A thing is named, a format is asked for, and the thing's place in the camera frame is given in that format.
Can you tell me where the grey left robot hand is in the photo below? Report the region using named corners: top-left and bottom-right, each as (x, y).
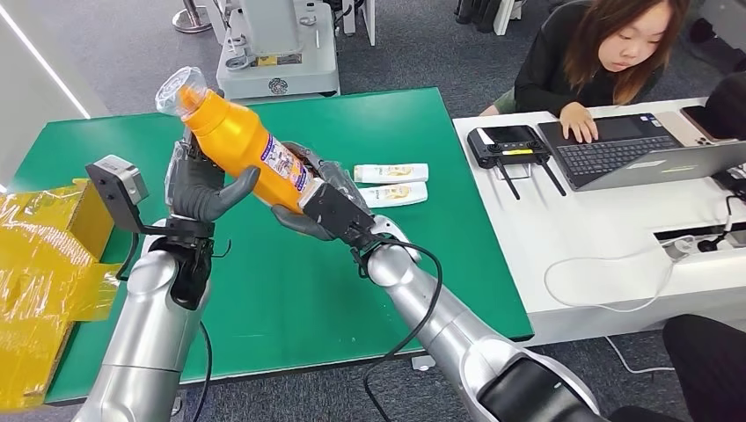
top-left (165, 136), bottom-right (262, 225)

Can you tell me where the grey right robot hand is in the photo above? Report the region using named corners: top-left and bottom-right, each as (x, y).
top-left (270, 141), bottom-right (372, 243)

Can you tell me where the person's right hand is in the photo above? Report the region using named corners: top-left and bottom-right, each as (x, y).
top-left (559, 101), bottom-right (600, 145)

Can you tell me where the orange bottle with clear cap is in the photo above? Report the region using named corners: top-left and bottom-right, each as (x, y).
top-left (155, 65), bottom-right (327, 215)

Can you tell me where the white shampoo bottle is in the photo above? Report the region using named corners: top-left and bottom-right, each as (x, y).
top-left (354, 164), bottom-right (430, 186)
top-left (358, 182), bottom-right (429, 209)

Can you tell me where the grey laptop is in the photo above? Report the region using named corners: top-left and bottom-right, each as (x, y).
top-left (536, 112), bottom-right (746, 194)

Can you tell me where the person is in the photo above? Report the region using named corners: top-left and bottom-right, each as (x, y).
top-left (701, 70), bottom-right (746, 142)
top-left (479, 0), bottom-right (692, 144)
top-left (605, 314), bottom-right (746, 422)

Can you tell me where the black remote controller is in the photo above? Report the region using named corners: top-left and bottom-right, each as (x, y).
top-left (465, 124), bottom-right (568, 201)

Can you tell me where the pink smartphone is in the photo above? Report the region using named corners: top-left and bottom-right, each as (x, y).
top-left (657, 105), bottom-right (724, 148)

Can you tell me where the white desk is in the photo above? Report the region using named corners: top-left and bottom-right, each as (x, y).
top-left (452, 96), bottom-right (746, 347)

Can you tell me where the white power adapter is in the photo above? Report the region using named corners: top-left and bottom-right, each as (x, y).
top-left (662, 234), bottom-right (698, 261)

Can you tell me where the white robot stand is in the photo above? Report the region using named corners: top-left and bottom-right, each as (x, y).
top-left (214, 0), bottom-right (341, 102)

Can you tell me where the metal stanchion base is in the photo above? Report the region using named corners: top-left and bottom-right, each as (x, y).
top-left (172, 0), bottom-right (213, 35)

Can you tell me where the yellow taped cardboard box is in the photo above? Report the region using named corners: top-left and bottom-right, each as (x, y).
top-left (0, 178), bottom-right (125, 412)

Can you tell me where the white furniture leg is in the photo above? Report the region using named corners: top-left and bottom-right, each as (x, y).
top-left (342, 0), bottom-right (377, 47)

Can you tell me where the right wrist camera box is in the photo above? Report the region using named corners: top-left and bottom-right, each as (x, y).
top-left (301, 182), bottom-right (379, 251)

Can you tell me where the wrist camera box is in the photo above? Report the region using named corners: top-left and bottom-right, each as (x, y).
top-left (301, 182), bottom-right (379, 251)
top-left (84, 154), bottom-right (150, 236)

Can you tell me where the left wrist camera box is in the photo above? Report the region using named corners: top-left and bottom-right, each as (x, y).
top-left (84, 154), bottom-right (150, 236)

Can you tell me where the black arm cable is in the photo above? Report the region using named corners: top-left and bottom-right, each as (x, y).
top-left (349, 236), bottom-right (445, 422)
top-left (189, 320), bottom-right (215, 422)

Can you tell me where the black plug with cable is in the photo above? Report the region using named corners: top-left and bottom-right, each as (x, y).
top-left (695, 194), bottom-right (746, 254)

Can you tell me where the white cable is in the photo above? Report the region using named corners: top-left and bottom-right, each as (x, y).
top-left (543, 240), bottom-right (682, 375)

